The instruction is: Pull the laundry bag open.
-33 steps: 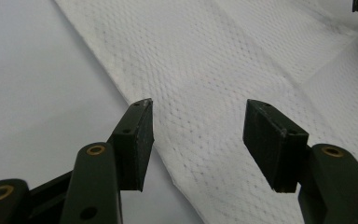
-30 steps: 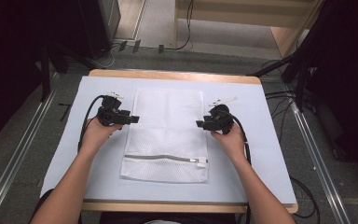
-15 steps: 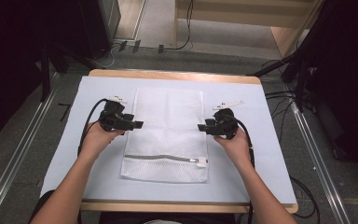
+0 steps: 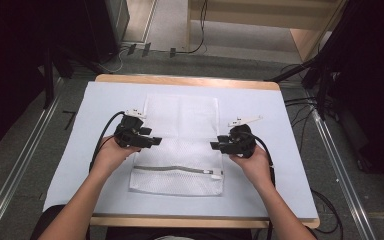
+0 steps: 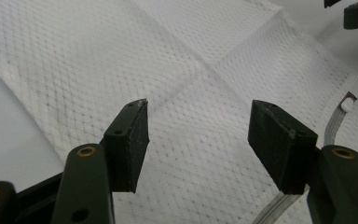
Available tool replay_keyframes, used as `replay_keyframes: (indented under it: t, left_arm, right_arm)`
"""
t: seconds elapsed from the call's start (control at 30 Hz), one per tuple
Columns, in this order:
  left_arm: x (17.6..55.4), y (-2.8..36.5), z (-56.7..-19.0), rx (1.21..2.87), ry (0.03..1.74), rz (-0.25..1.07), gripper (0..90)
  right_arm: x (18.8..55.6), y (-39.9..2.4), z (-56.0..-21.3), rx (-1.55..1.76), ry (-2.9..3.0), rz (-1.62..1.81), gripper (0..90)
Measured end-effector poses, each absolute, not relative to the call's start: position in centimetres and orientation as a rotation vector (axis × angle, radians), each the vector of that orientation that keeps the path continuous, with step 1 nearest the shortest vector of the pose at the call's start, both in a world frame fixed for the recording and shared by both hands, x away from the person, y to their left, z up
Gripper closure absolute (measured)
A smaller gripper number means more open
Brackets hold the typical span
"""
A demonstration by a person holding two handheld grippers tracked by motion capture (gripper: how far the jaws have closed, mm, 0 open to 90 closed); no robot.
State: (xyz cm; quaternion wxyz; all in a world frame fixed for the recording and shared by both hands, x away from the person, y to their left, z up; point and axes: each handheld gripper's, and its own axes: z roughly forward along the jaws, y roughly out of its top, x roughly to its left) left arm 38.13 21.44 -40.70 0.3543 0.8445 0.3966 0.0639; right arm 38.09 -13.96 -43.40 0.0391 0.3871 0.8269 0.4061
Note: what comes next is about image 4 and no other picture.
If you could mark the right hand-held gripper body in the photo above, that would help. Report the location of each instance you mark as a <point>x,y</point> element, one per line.
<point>243,141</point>

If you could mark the person's right hand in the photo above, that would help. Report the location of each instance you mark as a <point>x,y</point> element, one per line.
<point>258,168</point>

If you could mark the light wooden furniture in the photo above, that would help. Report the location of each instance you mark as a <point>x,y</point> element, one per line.
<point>263,15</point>

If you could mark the person's left hand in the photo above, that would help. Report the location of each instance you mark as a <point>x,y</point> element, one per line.
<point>110,158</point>

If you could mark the white mesh laundry bag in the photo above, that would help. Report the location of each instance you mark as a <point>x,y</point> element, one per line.
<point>180,120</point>

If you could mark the dark curtain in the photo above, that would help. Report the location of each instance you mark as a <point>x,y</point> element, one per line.
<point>10,66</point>
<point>373,83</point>

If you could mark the black cabinet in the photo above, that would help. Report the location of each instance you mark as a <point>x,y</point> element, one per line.
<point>103,26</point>

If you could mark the dark floor plug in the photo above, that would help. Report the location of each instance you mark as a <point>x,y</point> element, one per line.
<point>172,52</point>
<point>146,49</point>
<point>131,49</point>

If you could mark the light blue table mat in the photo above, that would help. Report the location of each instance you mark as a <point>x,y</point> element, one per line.
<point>113,96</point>

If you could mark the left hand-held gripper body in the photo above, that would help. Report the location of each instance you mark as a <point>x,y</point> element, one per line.
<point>126,131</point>

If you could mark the black metal stand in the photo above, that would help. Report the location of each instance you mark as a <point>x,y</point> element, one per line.
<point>323,83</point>

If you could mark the person's dark clothing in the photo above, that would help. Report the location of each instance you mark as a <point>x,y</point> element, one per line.
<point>180,234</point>

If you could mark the wooden table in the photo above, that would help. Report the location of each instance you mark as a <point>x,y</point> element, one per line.
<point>180,80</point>

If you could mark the metal floor rail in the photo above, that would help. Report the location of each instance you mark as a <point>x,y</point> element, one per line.
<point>13,180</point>
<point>343,173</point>

